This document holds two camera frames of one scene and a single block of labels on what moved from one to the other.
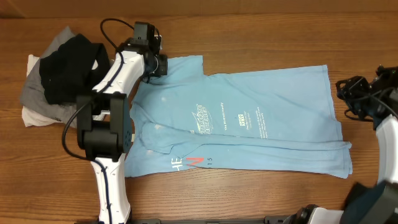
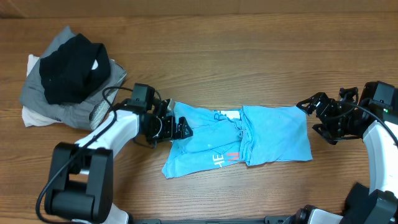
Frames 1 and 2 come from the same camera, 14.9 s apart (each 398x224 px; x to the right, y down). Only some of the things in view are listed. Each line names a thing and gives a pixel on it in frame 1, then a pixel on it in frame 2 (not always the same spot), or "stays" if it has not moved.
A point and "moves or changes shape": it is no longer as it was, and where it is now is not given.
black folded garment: x=75 y=68 stays
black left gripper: x=162 y=67 -> x=170 y=132
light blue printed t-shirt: x=283 y=121 moves or changes shape
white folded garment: x=31 y=117 stays
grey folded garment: x=33 y=96 stays
